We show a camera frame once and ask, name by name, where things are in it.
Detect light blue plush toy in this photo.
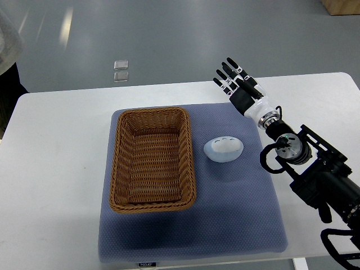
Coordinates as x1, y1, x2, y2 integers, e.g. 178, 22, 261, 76
203, 136, 244, 163

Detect blue quilted mat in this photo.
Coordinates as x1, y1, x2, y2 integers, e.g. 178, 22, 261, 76
98, 103, 287, 263

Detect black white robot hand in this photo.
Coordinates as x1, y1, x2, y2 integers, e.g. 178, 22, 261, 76
213, 57, 281, 129

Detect grey clothed person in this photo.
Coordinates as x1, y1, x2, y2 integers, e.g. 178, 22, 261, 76
1, 11, 28, 137

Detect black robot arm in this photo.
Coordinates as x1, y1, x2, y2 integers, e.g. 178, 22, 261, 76
258, 106, 359, 269

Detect square floor plate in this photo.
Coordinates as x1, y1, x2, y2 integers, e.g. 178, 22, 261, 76
114, 60, 128, 70
114, 71, 129, 82

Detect brown wicker basket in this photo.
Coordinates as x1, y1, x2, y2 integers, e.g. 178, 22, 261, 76
109, 107, 196, 214

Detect lower square floor plate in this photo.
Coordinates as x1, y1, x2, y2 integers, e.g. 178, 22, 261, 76
114, 71, 129, 82

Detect wooden box corner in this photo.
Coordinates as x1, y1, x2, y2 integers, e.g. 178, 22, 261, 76
321, 0, 359, 16

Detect white table leg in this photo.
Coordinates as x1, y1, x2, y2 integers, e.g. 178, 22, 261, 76
292, 257, 309, 270

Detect upper square floor plate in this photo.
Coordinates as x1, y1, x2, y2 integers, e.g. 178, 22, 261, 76
114, 60, 128, 70

